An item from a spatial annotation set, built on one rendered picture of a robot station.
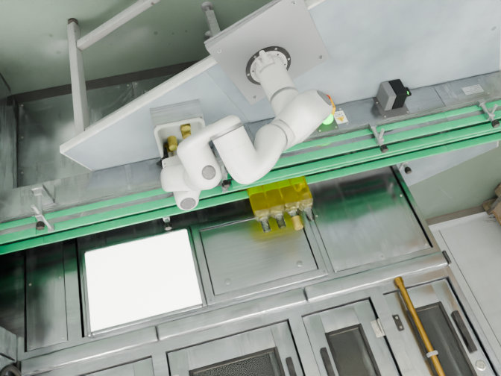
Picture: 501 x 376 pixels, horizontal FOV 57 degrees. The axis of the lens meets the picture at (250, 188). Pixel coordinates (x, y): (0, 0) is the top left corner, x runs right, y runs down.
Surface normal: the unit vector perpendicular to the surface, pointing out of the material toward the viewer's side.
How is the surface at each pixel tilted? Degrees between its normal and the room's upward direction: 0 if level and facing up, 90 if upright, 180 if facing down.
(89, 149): 0
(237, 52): 3
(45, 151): 90
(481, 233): 90
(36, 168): 90
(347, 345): 90
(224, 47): 3
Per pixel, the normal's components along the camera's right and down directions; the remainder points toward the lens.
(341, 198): -0.01, -0.51
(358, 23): 0.25, 0.82
